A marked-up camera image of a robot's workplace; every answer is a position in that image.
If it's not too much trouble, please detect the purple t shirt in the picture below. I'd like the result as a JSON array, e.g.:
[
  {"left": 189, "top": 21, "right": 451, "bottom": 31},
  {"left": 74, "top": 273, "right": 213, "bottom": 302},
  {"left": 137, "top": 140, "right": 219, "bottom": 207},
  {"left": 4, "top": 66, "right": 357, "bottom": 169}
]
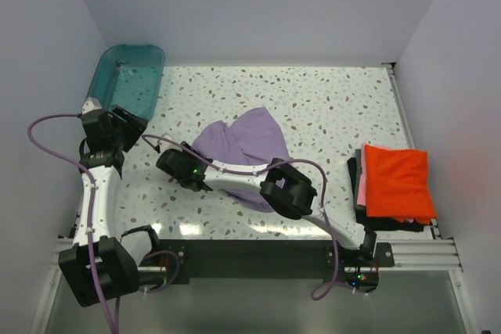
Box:
[{"left": 192, "top": 106, "right": 290, "bottom": 214}]

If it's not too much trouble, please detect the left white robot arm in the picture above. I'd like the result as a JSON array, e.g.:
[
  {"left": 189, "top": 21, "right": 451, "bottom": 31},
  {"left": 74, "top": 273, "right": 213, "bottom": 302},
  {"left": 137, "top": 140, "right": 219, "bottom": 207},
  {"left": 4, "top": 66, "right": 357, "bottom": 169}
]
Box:
[{"left": 58, "top": 98, "right": 162, "bottom": 307}]

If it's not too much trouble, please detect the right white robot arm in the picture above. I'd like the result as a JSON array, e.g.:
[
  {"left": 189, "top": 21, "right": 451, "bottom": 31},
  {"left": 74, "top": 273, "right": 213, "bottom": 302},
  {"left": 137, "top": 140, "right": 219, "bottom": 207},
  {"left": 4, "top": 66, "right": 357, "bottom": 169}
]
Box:
[{"left": 156, "top": 146, "right": 377, "bottom": 266}]

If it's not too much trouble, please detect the teal plastic basket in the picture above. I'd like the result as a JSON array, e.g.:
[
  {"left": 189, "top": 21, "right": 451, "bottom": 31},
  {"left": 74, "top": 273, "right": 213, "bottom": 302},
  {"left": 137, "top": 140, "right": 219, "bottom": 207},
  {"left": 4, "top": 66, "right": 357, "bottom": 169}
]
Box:
[{"left": 87, "top": 45, "right": 165, "bottom": 121}]

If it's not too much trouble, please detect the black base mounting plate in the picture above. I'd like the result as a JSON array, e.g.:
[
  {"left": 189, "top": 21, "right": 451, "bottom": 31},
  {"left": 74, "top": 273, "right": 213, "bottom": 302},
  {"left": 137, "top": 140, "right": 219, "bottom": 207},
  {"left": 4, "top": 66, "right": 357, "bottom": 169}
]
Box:
[{"left": 131, "top": 238, "right": 396, "bottom": 288}]

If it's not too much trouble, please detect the pink folded t shirt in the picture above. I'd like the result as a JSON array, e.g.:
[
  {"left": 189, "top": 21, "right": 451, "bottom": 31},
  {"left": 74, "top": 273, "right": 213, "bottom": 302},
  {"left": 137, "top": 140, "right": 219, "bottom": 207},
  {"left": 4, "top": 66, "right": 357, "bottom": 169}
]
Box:
[{"left": 356, "top": 143, "right": 367, "bottom": 207}]

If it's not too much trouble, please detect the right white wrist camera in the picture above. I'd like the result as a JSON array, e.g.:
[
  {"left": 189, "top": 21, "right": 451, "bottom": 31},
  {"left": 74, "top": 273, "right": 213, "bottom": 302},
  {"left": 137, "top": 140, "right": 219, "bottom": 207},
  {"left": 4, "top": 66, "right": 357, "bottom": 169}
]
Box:
[{"left": 155, "top": 134, "right": 178, "bottom": 154}]

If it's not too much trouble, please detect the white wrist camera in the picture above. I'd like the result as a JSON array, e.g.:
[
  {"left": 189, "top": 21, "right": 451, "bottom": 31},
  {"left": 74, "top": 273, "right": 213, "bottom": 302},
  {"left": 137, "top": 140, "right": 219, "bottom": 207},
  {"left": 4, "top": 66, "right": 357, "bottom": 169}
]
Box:
[
  {"left": 155, "top": 134, "right": 178, "bottom": 154},
  {"left": 81, "top": 97, "right": 102, "bottom": 115}
]

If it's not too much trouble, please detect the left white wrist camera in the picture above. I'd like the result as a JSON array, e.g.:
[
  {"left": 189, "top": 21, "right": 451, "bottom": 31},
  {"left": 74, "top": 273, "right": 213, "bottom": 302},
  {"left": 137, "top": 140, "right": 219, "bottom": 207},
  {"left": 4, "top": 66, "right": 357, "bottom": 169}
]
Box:
[{"left": 81, "top": 97, "right": 102, "bottom": 115}]

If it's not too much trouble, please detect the aluminium frame rail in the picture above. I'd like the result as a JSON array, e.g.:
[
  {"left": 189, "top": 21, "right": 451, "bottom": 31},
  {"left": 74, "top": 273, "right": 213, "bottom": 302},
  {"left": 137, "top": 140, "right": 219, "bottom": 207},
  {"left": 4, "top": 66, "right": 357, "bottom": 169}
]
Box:
[{"left": 49, "top": 232, "right": 465, "bottom": 272}]

